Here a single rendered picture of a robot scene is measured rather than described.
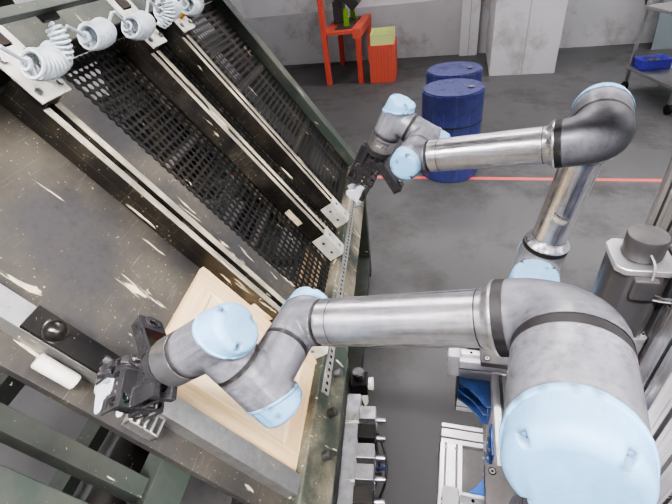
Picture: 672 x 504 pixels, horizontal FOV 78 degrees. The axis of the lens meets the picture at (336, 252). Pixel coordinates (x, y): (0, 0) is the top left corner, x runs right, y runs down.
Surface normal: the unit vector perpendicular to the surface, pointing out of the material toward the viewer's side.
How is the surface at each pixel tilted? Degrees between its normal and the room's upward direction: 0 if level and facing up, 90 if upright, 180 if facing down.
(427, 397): 0
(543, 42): 90
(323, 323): 48
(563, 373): 18
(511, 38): 90
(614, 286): 90
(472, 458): 0
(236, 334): 57
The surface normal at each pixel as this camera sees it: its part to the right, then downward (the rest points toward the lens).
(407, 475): -0.11, -0.79
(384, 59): -0.18, 0.62
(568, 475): -0.41, 0.48
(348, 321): -0.55, -0.13
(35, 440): 0.77, -0.45
